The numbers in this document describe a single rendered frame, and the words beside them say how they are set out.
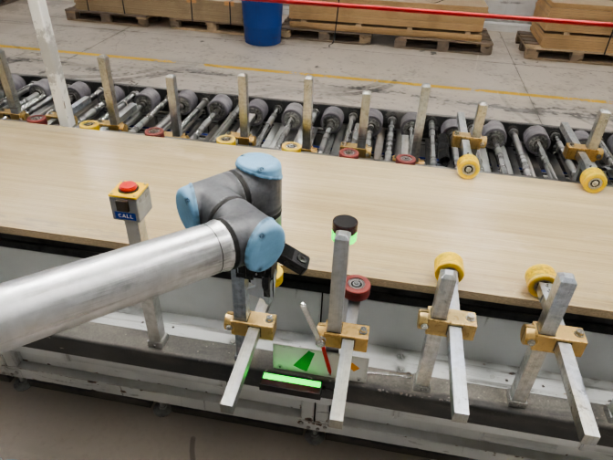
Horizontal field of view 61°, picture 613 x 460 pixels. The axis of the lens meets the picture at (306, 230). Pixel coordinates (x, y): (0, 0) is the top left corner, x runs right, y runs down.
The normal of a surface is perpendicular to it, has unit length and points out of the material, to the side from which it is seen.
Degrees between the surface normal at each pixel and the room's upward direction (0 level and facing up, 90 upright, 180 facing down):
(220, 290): 90
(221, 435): 0
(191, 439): 0
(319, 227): 0
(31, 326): 83
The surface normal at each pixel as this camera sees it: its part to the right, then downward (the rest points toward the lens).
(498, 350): -0.18, 0.56
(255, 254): 0.72, 0.43
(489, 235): 0.03, -0.82
